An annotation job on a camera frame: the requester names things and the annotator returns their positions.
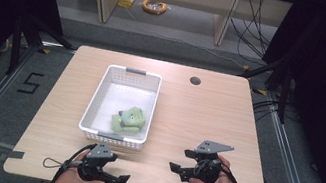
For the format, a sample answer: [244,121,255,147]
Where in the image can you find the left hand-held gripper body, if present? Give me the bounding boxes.
[74,138,121,183]

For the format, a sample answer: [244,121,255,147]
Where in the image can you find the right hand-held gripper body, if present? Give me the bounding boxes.
[180,137,237,183]

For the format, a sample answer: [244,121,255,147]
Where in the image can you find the plain green mitten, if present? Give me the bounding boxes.
[108,113,144,138]

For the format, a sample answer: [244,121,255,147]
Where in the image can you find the green mitten with face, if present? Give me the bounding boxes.
[114,103,150,132]

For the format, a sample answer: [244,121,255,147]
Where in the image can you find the white plastic basket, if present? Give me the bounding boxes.
[75,59,164,154]

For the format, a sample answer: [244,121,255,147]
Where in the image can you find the person's left hand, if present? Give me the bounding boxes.
[56,146,111,183]

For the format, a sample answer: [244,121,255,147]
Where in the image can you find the grey tape piece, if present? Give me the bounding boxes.
[4,148,26,161]

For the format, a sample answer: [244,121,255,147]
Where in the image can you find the yellow black floor tape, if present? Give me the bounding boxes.
[249,87,269,98]
[37,46,53,56]

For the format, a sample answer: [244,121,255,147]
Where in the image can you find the black metal stand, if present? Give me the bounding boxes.
[231,49,297,125]
[4,11,79,87]

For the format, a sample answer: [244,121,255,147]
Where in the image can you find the yellow packet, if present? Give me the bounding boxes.
[116,0,137,11]

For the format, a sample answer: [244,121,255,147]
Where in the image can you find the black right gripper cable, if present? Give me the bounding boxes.
[217,162,244,183]

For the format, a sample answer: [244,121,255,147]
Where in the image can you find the thin grey wire loop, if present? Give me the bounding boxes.
[41,156,71,173]

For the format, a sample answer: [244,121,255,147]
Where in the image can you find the round table cable hole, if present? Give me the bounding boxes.
[188,75,203,87]

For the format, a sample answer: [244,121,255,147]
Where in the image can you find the black floor cables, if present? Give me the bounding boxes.
[248,94,302,130]

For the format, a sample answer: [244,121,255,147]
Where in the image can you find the hanging black cables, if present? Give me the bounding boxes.
[222,0,284,68]

